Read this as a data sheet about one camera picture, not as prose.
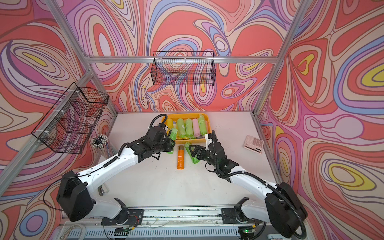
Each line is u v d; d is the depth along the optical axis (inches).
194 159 35.6
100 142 33.1
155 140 24.3
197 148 28.3
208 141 29.5
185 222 28.7
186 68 37.8
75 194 15.6
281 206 16.1
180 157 35.9
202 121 40.2
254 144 38.8
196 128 38.9
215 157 24.0
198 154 28.2
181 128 38.5
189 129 39.0
